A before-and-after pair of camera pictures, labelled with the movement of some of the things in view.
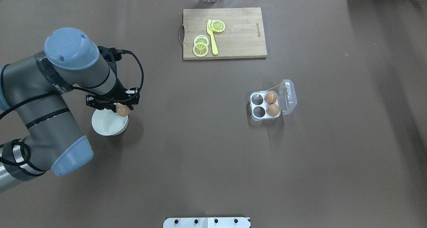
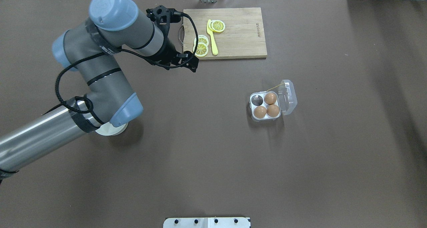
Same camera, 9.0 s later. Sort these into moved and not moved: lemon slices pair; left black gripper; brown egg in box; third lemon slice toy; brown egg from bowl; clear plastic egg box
Moved: left black gripper; brown egg from bowl
Not moved: lemon slices pair; third lemon slice toy; clear plastic egg box; brown egg in box
